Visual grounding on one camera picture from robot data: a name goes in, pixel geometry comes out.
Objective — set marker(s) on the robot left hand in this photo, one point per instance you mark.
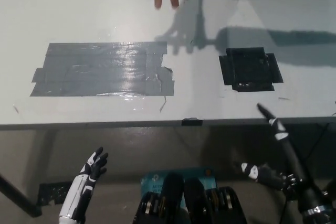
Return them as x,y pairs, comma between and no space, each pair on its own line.
84,182

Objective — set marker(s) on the black floor tape patch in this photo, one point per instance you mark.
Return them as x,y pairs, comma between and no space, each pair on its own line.
52,192

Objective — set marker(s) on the black tape square patch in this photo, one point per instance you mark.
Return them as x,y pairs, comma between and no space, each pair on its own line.
249,69

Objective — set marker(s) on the black table leg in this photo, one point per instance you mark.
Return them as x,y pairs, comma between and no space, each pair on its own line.
21,197

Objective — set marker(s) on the grey duct tape patch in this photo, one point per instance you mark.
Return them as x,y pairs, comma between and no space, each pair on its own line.
105,69

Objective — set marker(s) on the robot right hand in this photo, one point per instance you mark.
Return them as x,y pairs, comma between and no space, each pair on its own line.
291,161

